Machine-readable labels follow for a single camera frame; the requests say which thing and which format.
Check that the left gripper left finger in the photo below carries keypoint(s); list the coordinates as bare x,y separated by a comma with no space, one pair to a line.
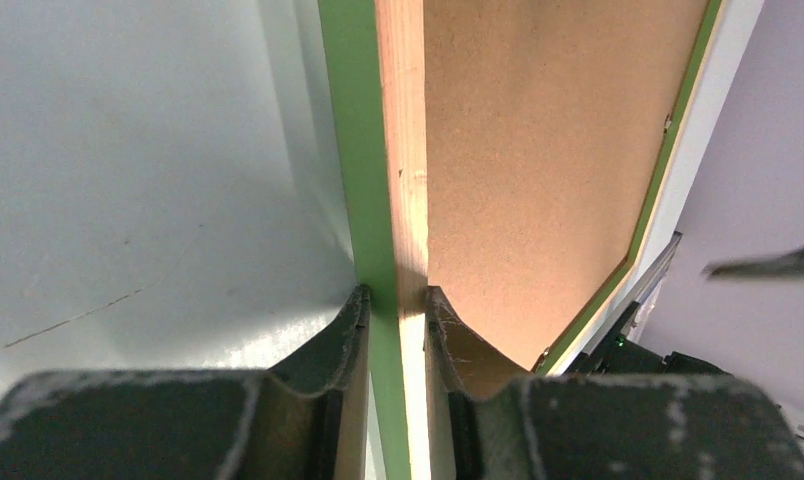
303,418

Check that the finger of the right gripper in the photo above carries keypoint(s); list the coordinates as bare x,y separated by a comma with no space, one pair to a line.
786,266

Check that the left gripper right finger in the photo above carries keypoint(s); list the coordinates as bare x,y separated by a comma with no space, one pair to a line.
491,419

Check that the brown backing board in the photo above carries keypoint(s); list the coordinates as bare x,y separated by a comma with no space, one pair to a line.
545,120

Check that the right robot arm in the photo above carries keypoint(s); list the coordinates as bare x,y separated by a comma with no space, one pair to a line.
615,354

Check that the aluminium frame rails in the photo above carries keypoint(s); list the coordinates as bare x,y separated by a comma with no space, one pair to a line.
621,322

